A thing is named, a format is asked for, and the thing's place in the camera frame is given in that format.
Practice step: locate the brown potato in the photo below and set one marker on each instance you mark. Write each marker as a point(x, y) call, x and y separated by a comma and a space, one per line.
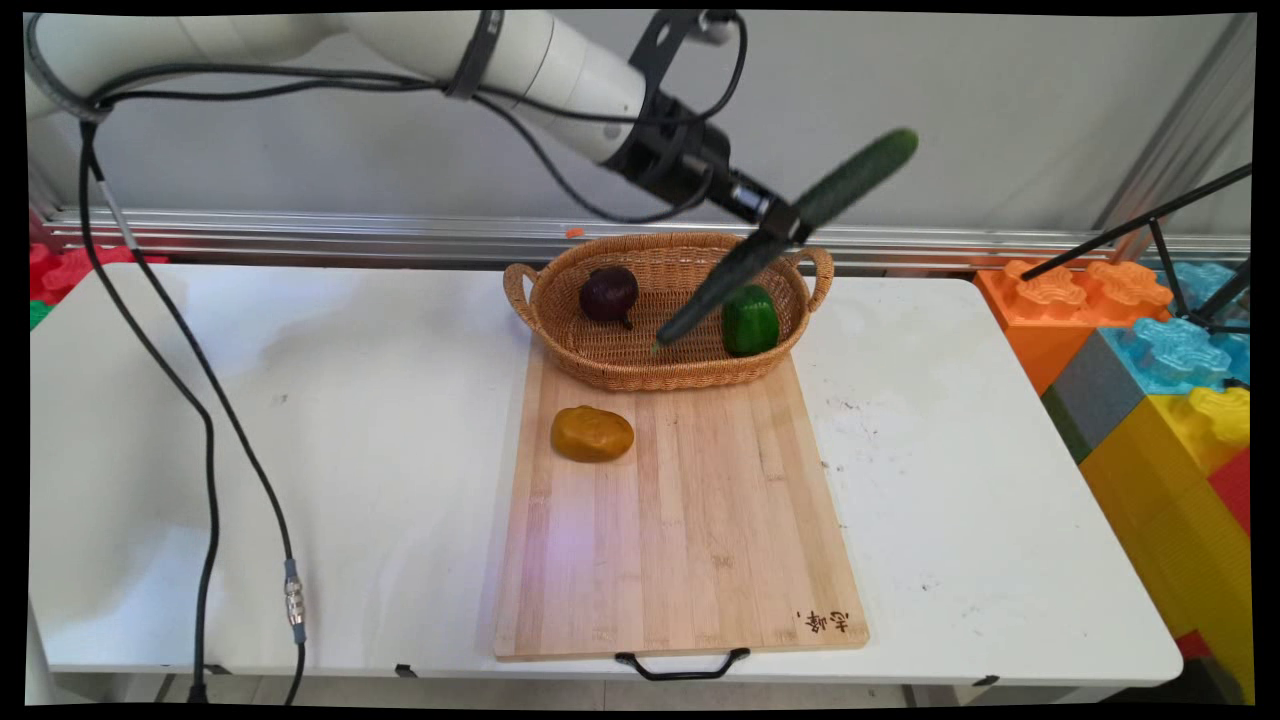
point(591, 434)

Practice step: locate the light blue giant toy block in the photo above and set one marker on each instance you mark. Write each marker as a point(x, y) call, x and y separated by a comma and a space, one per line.
point(1170, 350)

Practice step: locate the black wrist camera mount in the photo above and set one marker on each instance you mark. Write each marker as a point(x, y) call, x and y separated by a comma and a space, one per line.
point(660, 45)

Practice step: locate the orange giant toy block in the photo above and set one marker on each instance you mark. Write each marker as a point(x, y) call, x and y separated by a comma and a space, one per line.
point(1040, 320)

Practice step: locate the dark purple onion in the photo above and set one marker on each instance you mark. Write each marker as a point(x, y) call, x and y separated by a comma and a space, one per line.
point(608, 295)

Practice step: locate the woven wicker basket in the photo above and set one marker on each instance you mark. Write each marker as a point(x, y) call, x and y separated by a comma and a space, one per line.
point(670, 350)

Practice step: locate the yellow giant toy block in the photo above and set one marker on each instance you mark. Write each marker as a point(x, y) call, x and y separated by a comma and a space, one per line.
point(1170, 540)

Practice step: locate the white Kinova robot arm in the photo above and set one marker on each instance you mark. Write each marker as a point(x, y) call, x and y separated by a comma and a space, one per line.
point(250, 40)

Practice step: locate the red giant toy block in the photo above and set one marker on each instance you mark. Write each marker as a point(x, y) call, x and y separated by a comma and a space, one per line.
point(1235, 490)

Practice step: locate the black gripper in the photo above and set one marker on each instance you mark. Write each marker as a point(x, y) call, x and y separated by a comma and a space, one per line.
point(680, 155)

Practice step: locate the green bell pepper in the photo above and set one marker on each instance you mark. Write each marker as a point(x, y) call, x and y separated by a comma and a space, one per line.
point(752, 322)

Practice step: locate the wooden cutting board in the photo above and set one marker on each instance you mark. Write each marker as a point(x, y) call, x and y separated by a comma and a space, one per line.
point(690, 540)

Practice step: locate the long green cucumber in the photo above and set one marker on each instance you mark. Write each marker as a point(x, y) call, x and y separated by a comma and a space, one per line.
point(850, 180)

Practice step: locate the diagonal aluminium post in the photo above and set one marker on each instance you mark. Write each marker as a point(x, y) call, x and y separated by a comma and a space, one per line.
point(1180, 120)

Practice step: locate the black tripod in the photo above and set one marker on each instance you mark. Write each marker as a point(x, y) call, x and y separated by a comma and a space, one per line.
point(1165, 255)

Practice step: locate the horizontal aluminium rail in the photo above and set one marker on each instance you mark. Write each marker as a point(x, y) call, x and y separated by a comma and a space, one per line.
point(300, 232)

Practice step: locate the red toy block pile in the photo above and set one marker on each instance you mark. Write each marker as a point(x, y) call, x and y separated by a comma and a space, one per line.
point(65, 272)

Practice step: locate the green toy block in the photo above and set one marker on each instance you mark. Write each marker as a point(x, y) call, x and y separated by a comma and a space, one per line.
point(38, 314)

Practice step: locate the grey giant toy block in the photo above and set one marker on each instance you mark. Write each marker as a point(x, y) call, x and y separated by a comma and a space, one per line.
point(1095, 390)

